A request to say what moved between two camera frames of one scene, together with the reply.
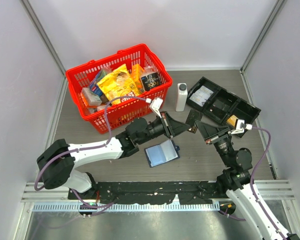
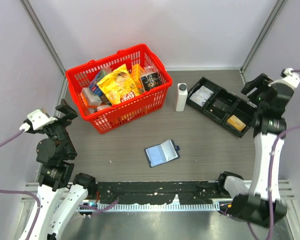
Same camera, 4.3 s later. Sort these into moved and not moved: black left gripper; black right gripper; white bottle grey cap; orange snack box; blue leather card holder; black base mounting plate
Moved: black left gripper; black right gripper
Not moved: black base mounting plate; white bottle grey cap; orange snack box; blue leather card holder
